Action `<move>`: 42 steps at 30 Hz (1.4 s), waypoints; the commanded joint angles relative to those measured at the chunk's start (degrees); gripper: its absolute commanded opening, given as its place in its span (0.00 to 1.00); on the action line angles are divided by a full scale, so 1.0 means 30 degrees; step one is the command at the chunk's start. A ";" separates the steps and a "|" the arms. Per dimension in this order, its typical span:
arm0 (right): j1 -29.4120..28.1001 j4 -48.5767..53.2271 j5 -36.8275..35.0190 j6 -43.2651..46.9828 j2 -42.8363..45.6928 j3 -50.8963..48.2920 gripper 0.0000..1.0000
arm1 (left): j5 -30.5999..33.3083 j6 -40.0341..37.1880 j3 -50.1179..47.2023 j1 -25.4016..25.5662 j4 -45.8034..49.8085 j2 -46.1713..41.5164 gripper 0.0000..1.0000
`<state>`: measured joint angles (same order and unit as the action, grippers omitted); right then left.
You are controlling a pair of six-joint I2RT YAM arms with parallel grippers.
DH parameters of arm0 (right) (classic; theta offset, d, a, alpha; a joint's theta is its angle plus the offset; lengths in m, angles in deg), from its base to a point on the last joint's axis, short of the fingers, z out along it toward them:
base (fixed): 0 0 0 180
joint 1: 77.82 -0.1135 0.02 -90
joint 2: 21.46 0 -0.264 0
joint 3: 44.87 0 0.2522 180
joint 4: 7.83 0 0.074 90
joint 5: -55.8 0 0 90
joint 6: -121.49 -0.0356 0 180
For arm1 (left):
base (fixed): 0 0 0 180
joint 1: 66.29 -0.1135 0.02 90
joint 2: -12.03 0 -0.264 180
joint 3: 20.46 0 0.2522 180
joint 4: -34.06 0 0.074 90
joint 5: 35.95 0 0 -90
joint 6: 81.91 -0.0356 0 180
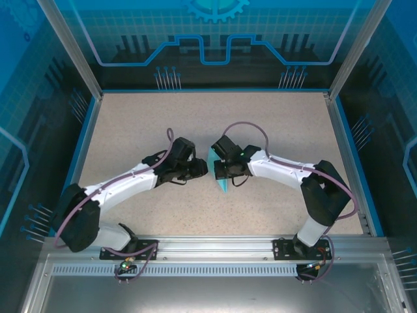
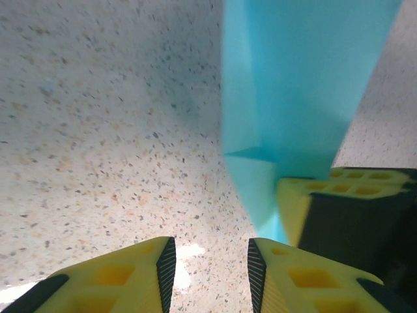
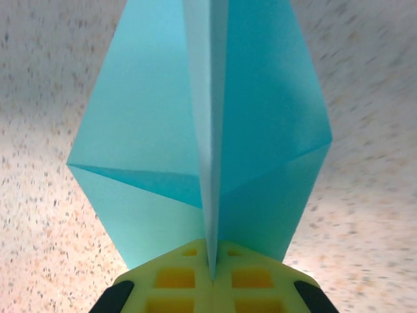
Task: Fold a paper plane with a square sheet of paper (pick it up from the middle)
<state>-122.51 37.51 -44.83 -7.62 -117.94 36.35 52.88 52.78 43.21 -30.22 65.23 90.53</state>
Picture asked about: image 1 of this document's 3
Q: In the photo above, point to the teal paper sheet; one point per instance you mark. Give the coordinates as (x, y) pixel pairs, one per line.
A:
(224, 186)

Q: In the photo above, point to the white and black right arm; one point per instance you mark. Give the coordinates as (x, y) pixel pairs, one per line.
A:
(277, 169)

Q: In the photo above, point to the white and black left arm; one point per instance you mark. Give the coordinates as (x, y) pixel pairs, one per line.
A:
(123, 182)

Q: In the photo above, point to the aluminium mounting rail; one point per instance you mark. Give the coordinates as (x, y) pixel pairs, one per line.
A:
(215, 247)

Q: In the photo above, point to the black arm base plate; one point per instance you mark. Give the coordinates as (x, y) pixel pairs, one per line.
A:
(283, 249)
(150, 249)

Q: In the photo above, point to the aluminium side rail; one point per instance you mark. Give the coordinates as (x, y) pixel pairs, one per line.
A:
(348, 163)

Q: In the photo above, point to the aluminium frame post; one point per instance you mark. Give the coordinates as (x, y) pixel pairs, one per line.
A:
(358, 49)
(71, 52)

